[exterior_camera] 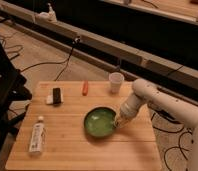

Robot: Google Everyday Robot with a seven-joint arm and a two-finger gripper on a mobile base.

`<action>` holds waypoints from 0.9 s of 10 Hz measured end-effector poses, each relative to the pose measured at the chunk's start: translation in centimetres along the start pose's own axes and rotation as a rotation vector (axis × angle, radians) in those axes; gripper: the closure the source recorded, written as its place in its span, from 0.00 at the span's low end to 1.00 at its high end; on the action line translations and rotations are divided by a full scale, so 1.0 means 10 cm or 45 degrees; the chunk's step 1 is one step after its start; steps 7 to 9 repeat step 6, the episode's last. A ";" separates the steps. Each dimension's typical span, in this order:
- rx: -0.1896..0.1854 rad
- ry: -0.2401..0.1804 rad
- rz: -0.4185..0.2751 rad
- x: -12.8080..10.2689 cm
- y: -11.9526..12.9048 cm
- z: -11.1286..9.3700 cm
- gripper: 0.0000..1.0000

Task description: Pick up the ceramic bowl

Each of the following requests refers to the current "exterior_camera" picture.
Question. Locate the white plastic bottle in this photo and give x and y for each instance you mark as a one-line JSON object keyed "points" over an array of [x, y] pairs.
{"points": [[37, 137]]}

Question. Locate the translucent plastic cup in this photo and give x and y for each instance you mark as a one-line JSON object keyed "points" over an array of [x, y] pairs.
{"points": [[116, 79]]}

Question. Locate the black chair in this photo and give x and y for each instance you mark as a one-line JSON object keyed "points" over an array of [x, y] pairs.
{"points": [[11, 89]]}

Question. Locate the orange carrot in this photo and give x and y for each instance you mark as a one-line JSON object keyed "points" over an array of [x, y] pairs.
{"points": [[85, 88]]}

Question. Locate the white object on ledge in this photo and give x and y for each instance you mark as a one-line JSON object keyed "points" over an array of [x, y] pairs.
{"points": [[49, 16]]}

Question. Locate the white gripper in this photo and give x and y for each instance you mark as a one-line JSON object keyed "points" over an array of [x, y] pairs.
{"points": [[128, 110]]}

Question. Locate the green ceramic bowl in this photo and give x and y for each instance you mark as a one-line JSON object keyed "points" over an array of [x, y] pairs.
{"points": [[99, 122]]}

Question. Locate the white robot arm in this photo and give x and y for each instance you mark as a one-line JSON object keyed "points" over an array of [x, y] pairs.
{"points": [[145, 92]]}

